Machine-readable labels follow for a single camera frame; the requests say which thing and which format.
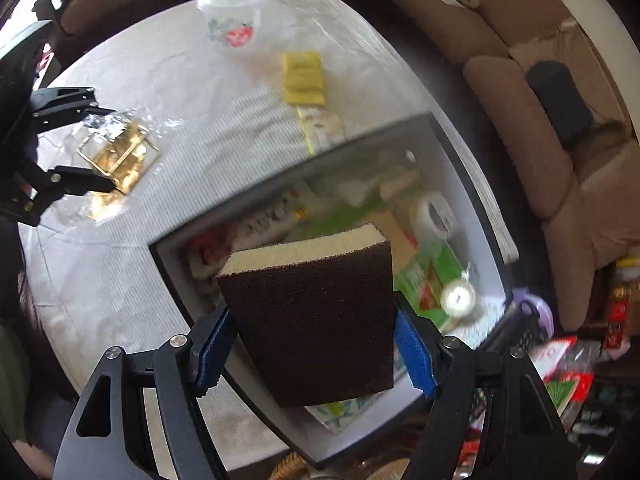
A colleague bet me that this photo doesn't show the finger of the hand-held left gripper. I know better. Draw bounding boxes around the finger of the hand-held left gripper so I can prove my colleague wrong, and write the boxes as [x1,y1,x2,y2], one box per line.
[30,86,118,131]
[14,165,118,227]

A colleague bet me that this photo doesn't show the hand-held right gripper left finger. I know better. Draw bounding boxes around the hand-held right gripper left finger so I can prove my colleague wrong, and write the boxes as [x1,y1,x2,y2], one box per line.
[52,304,238,480]

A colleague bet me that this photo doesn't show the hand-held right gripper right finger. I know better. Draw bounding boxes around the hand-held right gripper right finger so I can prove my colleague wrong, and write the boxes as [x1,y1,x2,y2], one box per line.
[394,291,583,480]

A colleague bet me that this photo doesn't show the clear plastic bag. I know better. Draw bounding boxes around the clear plastic bag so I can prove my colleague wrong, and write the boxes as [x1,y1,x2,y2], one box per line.
[60,107,163,221]

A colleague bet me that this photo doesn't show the small clear tape roll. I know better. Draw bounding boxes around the small clear tape roll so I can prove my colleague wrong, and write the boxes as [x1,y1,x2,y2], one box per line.
[440,280,478,318]

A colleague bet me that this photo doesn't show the brown scouring sponge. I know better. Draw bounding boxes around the brown scouring sponge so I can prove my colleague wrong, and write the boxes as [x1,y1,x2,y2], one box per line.
[216,224,397,408]

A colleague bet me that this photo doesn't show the black storage box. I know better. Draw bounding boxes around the black storage box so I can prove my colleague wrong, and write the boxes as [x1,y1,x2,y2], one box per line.
[148,110,518,466]

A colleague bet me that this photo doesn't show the white cloth covered desktop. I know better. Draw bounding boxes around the white cloth covered desktop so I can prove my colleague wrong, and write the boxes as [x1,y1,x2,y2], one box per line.
[17,0,518,461]

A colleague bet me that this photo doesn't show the green snack packet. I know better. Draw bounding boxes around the green snack packet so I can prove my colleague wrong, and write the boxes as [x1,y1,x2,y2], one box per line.
[392,237,476,328]

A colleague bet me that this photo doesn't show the leaf patterned snack packet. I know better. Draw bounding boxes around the leaf patterned snack packet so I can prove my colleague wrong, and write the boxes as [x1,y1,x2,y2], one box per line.
[305,390,396,433]

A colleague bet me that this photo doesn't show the black mesh basket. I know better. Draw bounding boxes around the black mesh basket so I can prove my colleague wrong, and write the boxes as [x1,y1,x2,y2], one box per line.
[500,310,551,363]

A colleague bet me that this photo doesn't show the purple plastic object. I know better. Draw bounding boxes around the purple plastic object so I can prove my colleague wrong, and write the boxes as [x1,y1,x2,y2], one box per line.
[510,287,555,338]

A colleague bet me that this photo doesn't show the white tape roll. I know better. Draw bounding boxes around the white tape roll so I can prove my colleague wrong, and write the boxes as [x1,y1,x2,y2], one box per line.
[410,191,458,241]

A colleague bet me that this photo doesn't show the woven basket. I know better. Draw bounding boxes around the woven basket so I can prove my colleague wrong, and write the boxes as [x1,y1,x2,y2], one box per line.
[270,452,311,480]

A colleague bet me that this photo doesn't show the red snack bag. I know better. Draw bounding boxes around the red snack bag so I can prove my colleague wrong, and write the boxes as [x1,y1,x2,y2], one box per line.
[530,337,581,376]

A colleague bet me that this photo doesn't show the green label snack bag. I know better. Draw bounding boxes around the green label snack bag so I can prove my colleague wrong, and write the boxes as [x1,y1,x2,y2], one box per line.
[542,372,596,416]

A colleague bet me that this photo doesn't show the clear plastic lidded cup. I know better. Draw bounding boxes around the clear plastic lidded cup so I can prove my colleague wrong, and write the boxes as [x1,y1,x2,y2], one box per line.
[191,0,270,51]

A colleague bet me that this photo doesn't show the person's green garment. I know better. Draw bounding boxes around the person's green garment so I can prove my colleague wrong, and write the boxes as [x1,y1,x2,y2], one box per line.
[0,320,31,441]

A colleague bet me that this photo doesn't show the red gift box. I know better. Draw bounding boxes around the red gift box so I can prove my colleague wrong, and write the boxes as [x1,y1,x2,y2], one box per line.
[602,260,640,351]

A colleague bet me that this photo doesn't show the yellow sponge pieces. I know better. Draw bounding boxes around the yellow sponge pieces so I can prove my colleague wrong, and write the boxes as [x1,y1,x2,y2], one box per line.
[284,67,326,91]

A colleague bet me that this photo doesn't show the yellow sachet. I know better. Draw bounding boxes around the yellow sachet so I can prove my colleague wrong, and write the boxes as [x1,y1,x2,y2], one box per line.
[281,51,322,71]
[284,87,326,107]

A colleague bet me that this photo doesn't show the pale patterned sachet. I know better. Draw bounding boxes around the pale patterned sachet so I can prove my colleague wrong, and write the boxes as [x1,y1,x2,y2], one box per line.
[297,105,346,156]

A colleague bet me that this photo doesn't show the beige sofa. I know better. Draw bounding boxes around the beige sofa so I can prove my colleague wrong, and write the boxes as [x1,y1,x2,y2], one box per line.
[367,0,640,333]

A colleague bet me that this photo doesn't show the black cushion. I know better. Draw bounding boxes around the black cushion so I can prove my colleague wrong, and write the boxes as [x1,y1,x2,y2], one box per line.
[525,60,596,150]

